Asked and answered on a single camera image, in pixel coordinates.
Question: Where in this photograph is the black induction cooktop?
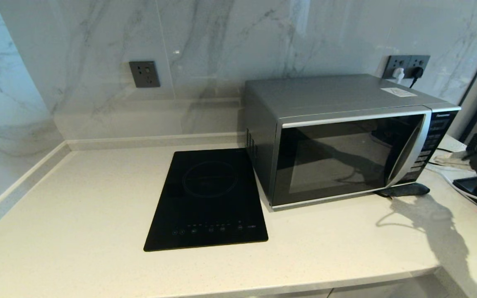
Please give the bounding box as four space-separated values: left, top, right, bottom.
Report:
144 149 269 252

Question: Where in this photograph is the white power cable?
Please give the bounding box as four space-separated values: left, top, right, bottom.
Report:
428 166 477 223

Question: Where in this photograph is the black power plug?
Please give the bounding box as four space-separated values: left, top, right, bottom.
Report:
409 67 424 88

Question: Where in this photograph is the grey double wall socket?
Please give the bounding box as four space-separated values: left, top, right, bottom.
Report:
382 55 431 80

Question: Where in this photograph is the silver microwave oven body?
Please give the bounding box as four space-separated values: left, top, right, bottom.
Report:
243 74 461 211

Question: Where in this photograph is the grey single wall socket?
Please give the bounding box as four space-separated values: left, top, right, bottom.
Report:
129 61 161 88

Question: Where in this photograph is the grey cabinet door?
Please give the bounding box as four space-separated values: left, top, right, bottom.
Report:
329 275 450 298

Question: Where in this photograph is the dark grey rubber mat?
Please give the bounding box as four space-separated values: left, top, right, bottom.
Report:
374 183 430 198

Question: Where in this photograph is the white paper sticker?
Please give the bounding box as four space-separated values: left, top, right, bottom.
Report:
380 87 417 98

